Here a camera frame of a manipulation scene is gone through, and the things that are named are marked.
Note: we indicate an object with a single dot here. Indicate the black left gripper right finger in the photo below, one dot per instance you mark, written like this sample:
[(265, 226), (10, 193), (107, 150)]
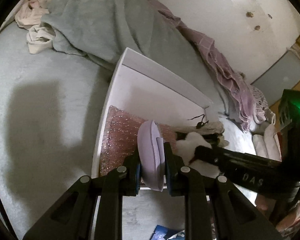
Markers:
[(181, 180)]

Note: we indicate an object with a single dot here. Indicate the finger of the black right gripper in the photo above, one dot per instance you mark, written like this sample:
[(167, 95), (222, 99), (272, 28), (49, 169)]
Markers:
[(213, 156)]

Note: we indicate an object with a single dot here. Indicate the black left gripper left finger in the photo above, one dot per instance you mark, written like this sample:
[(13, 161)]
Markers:
[(125, 179)]

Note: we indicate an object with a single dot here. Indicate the beige cloth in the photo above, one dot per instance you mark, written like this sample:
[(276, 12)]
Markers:
[(205, 127)]

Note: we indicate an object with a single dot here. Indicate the plaid plush panda toy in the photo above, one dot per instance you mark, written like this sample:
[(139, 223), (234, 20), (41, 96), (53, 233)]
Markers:
[(193, 147)]

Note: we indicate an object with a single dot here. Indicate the pink sequin pouch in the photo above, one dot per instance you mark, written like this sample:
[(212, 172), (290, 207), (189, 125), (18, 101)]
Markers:
[(119, 138)]

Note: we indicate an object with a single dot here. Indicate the lilac round pouch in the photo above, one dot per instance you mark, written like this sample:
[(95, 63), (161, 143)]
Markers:
[(151, 152)]

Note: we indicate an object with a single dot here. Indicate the blue eye mask packet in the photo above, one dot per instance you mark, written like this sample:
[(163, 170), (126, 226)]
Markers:
[(163, 233)]

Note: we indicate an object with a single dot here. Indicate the purple striped blanket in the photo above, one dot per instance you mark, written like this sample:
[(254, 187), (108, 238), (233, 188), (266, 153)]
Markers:
[(236, 87)]

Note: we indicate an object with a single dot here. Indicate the patterned white garment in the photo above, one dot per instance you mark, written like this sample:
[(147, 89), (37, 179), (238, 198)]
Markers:
[(261, 111)]

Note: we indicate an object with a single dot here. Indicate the white shallow box tray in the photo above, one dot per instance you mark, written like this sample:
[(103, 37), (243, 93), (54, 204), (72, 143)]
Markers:
[(144, 88)]

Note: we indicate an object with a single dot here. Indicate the grey-green fleece blanket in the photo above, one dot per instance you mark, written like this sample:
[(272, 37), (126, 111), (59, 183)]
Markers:
[(103, 29)]

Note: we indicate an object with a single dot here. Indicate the cream crumpled cloth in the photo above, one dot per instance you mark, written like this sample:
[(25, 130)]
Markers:
[(40, 38)]

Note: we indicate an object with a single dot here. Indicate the pink ruffled pillow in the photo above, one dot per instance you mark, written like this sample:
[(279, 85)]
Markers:
[(30, 13)]

